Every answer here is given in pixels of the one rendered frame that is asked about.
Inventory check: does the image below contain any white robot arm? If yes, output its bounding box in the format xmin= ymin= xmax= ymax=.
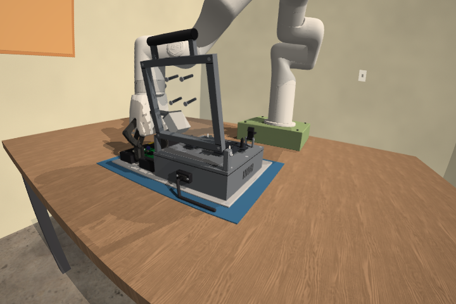
xmin=134 ymin=0 xmax=324 ymax=127

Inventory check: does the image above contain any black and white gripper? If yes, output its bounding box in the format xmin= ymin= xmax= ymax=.
xmin=122 ymin=92 xmax=156 ymax=161

